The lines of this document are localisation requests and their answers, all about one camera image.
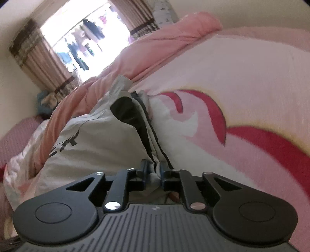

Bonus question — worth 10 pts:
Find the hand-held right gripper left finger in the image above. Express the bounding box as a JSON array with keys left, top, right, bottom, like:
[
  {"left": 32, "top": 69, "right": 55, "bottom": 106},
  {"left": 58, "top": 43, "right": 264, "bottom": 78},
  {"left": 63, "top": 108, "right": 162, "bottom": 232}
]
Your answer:
[{"left": 65, "top": 159, "right": 148, "bottom": 214}]

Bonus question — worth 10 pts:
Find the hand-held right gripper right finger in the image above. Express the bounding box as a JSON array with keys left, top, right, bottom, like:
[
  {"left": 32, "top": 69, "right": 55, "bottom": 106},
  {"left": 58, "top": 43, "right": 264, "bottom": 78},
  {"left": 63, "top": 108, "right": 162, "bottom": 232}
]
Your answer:
[{"left": 160, "top": 168, "right": 245, "bottom": 211}]

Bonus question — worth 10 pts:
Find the grey and black jacket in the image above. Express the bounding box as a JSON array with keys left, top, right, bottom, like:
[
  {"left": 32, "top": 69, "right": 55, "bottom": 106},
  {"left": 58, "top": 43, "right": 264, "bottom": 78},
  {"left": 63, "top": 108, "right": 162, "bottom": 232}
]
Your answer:
[{"left": 5, "top": 75, "right": 175, "bottom": 212}]

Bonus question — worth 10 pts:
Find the white floral pillow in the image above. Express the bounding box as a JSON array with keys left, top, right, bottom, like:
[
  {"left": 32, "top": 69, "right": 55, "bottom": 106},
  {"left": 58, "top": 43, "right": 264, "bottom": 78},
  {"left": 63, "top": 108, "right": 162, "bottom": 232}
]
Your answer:
[{"left": 2, "top": 119, "right": 64, "bottom": 197}]

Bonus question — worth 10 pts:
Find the teal cloth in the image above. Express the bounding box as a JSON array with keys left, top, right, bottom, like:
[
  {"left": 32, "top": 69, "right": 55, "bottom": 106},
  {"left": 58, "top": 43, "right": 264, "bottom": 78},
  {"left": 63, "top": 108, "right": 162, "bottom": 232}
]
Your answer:
[{"left": 36, "top": 90, "right": 59, "bottom": 120}]

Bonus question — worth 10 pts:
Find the pink printed blanket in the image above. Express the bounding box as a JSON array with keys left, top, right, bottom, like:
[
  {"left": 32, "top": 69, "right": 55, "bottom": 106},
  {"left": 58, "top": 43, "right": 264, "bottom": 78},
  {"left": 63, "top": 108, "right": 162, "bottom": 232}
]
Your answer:
[{"left": 131, "top": 26, "right": 310, "bottom": 246}]

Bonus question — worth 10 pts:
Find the pink padded headboard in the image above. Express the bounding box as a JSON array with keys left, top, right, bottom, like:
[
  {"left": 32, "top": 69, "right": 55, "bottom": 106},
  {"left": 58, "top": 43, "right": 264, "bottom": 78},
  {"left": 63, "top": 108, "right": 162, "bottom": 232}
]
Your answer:
[{"left": 0, "top": 117, "right": 43, "bottom": 168}]

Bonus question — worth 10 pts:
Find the pink quilt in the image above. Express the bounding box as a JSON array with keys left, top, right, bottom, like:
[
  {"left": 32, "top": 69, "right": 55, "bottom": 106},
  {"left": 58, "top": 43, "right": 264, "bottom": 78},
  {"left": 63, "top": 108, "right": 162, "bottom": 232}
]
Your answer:
[{"left": 31, "top": 11, "right": 224, "bottom": 175}]

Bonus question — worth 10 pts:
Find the dark hanging garment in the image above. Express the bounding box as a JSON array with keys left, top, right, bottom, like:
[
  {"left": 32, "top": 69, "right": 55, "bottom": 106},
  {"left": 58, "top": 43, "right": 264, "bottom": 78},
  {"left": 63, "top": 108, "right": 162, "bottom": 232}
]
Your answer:
[
  {"left": 67, "top": 41, "right": 90, "bottom": 71},
  {"left": 82, "top": 19, "right": 106, "bottom": 42}
]

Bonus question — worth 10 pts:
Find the brown striped curtain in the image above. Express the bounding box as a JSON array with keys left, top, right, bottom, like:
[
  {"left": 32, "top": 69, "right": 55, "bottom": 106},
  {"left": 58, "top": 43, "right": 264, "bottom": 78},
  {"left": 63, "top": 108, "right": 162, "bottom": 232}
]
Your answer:
[
  {"left": 8, "top": 19, "right": 83, "bottom": 98},
  {"left": 107, "top": 0, "right": 161, "bottom": 42}
]

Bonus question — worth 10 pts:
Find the white patterned sheer curtain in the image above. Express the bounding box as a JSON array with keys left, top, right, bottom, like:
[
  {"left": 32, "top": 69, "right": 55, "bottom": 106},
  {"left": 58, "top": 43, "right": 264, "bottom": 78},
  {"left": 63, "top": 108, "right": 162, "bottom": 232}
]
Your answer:
[{"left": 150, "top": 0, "right": 180, "bottom": 28}]

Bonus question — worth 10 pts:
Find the bright window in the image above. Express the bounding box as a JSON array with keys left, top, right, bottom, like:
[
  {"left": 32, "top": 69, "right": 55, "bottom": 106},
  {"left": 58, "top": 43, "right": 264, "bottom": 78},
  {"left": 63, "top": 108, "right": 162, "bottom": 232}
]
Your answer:
[{"left": 39, "top": 0, "right": 132, "bottom": 83}]

